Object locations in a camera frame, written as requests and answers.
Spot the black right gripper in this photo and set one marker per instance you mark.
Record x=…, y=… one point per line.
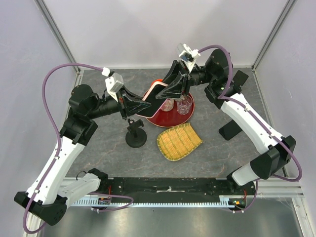
x=177, y=77

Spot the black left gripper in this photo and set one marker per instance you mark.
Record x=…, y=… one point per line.
x=126, y=104

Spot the pink-cased smartphone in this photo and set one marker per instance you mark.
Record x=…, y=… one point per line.
x=150, y=96

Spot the black phone stand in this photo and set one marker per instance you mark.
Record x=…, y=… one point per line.
x=136, y=137

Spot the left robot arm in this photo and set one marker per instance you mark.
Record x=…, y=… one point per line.
x=45, y=198

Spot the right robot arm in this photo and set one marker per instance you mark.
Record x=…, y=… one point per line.
x=212, y=66

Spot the orange bowl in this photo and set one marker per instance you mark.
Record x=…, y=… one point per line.
x=159, y=80

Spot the pink floral mug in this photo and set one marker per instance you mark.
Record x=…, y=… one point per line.
x=168, y=105

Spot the clear glass tumbler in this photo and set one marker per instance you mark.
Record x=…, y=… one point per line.
x=184, y=105

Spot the round red tray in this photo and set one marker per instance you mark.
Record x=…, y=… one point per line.
x=171, y=118

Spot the woven bamboo mat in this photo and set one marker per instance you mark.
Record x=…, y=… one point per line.
x=178, y=142

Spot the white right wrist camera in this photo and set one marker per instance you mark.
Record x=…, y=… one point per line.
x=188, y=55

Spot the grey slotted cable duct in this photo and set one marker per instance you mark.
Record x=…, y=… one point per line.
x=96, y=202

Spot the aluminium frame rail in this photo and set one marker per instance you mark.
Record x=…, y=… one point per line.
x=277, y=188

